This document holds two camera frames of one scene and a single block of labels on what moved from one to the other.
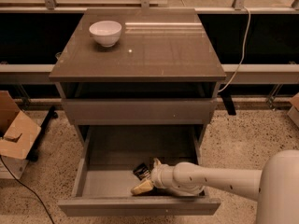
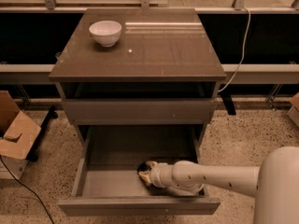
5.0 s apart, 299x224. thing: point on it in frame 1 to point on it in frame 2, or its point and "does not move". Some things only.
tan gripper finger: (156, 161) to (151, 163)
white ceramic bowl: (106, 33) does not move
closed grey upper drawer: (139, 112) does not move
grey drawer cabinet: (157, 85) does not move
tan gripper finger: (142, 187) to (146, 175)
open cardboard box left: (18, 136) does not move
